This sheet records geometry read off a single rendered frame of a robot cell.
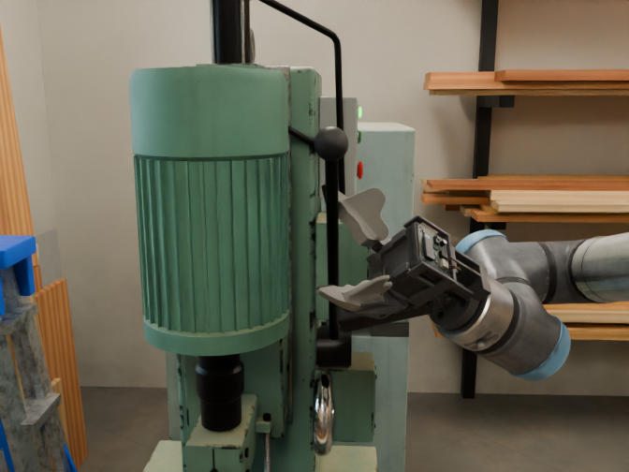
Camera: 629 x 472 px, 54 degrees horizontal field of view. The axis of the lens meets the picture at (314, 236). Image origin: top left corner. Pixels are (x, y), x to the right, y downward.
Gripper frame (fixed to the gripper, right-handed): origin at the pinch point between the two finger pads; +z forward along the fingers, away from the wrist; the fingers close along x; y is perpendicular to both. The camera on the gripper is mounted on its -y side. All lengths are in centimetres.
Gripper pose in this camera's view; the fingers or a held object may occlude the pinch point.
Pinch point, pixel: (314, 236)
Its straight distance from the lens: 65.6
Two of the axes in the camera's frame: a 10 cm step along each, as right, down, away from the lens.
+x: -0.4, 7.4, -6.7
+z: -7.8, -4.4, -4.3
